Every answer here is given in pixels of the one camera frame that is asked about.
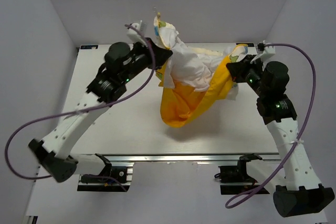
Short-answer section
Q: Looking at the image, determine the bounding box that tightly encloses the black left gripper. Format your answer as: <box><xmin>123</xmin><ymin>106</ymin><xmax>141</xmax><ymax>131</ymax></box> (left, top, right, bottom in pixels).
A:
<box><xmin>122</xmin><ymin>38</ymin><xmax>173</xmax><ymax>83</ymax></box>

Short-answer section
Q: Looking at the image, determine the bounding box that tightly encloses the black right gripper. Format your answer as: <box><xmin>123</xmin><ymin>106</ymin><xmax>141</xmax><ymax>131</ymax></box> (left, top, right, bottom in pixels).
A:
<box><xmin>226</xmin><ymin>55</ymin><xmax>267</xmax><ymax>96</ymax></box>

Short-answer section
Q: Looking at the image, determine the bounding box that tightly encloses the yellow cream dinosaur print jacket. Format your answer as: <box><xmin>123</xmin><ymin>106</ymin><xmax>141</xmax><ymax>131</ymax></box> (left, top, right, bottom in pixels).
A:
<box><xmin>153</xmin><ymin>14</ymin><xmax>248</xmax><ymax>127</ymax></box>

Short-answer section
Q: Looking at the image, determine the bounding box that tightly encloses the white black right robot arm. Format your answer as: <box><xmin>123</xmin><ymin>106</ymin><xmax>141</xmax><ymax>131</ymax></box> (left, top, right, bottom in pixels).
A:
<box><xmin>226</xmin><ymin>55</ymin><xmax>335</xmax><ymax>217</ymax></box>

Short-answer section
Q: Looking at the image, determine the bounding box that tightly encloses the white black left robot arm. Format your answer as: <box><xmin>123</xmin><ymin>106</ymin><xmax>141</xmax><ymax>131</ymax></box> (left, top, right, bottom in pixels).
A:
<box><xmin>28</xmin><ymin>38</ymin><xmax>172</xmax><ymax>183</ymax></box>

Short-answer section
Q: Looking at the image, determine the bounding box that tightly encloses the blue left corner label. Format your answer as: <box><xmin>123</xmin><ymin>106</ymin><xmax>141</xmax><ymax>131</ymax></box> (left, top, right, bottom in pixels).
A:
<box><xmin>80</xmin><ymin>45</ymin><xmax>98</xmax><ymax>50</ymax></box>

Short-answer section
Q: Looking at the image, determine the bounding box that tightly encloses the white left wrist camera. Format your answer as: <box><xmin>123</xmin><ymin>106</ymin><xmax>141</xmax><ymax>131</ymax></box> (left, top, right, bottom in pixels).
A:
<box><xmin>127</xmin><ymin>20</ymin><xmax>147</xmax><ymax>46</ymax></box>

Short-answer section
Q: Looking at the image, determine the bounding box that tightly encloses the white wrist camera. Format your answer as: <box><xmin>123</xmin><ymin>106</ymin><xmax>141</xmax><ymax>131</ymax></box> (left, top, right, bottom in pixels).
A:
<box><xmin>127</xmin><ymin>20</ymin><xmax>147</xmax><ymax>46</ymax></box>
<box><xmin>250</xmin><ymin>40</ymin><xmax>276</xmax><ymax>63</ymax></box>

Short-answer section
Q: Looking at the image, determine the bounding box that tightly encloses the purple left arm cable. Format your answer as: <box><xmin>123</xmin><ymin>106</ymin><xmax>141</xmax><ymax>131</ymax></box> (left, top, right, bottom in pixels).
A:
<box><xmin>4</xmin><ymin>23</ymin><xmax>158</xmax><ymax>181</ymax></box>

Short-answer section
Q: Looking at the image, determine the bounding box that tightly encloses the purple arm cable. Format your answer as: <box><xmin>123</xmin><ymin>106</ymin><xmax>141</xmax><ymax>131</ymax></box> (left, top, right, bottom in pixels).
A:
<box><xmin>4</xmin><ymin>23</ymin><xmax>158</xmax><ymax>181</ymax></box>
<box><xmin>225</xmin><ymin>42</ymin><xmax>317</xmax><ymax>209</ymax></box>

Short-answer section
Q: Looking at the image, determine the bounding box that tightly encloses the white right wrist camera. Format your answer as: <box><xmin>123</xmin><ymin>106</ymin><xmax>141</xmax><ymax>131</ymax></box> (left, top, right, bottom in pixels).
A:
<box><xmin>250</xmin><ymin>40</ymin><xmax>276</xmax><ymax>63</ymax></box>

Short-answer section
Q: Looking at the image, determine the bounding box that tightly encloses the aluminium front table rail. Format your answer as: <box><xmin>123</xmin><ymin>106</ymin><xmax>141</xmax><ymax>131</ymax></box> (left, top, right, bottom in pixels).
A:
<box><xmin>49</xmin><ymin>152</ymin><xmax>281</xmax><ymax>164</ymax></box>

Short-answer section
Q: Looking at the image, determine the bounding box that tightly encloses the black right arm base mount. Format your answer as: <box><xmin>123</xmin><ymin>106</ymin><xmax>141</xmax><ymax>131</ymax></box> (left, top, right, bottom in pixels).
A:
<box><xmin>214</xmin><ymin>154</ymin><xmax>263</xmax><ymax>195</ymax></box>

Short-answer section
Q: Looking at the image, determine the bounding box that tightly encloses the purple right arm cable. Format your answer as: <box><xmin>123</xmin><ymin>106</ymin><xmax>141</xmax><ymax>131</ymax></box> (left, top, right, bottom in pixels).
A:
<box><xmin>225</xmin><ymin>42</ymin><xmax>317</xmax><ymax>209</ymax></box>

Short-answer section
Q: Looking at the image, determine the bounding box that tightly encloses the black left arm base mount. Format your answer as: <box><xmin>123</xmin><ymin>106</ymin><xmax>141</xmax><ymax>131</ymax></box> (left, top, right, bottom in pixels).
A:
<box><xmin>77</xmin><ymin>166</ymin><xmax>133</xmax><ymax>193</ymax></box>

